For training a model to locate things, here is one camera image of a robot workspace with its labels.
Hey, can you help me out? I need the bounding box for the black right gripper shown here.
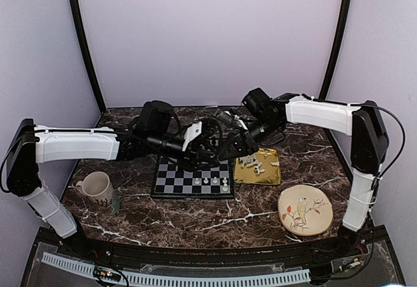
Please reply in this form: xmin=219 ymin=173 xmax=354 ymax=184
xmin=217 ymin=116 xmax=283 ymax=160

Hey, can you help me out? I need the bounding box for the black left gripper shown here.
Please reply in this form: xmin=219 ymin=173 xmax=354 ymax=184
xmin=148 ymin=130 xmax=220 ymax=173

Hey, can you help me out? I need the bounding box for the black grey chess board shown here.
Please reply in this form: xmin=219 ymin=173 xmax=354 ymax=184
xmin=151 ymin=156 xmax=235 ymax=200

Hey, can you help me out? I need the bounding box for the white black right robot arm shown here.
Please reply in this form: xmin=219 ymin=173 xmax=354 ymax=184
xmin=214 ymin=88 xmax=389 ymax=232

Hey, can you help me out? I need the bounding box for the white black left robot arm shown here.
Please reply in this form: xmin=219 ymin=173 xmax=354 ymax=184
xmin=1 ymin=100 xmax=222 ymax=258

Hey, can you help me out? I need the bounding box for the pile of white chess pieces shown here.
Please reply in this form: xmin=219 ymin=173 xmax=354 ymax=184
xmin=237 ymin=149 xmax=280 ymax=176

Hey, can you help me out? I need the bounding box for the gold metal tray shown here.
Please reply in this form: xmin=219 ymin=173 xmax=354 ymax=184
xmin=233 ymin=148 xmax=281 ymax=185

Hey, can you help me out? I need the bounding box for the beige ceramic mug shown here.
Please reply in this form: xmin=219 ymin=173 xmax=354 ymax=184
xmin=75 ymin=172 xmax=120 ymax=214

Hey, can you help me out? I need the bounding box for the beige bird painted plate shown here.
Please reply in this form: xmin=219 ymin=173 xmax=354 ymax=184
xmin=278 ymin=185 xmax=334 ymax=237

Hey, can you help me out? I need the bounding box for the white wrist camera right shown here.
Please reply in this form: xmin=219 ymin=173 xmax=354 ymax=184
xmin=214 ymin=109 xmax=248 ymax=130

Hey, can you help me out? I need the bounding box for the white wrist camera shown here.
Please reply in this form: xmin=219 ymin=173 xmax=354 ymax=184
xmin=182 ymin=121 xmax=203 ymax=152
xmin=214 ymin=109 xmax=248 ymax=130

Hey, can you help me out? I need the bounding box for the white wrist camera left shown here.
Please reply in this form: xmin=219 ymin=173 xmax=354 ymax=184
xmin=182 ymin=121 xmax=203 ymax=152

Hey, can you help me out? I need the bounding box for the white slotted cable duct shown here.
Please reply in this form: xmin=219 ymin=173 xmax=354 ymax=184
xmin=41 ymin=252 xmax=311 ymax=286

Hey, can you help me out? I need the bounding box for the right black frame post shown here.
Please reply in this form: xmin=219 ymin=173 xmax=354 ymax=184
xmin=319 ymin=0 xmax=351 ymax=100

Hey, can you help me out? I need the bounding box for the black frame post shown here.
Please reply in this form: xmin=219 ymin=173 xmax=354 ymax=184
xmin=69 ymin=0 xmax=106 ymax=113
xmin=319 ymin=0 xmax=351 ymax=100

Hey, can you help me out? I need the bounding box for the left black frame post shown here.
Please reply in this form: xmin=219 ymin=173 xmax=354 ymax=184
xmin=69 ymin=0 xmax=106 ymax=113

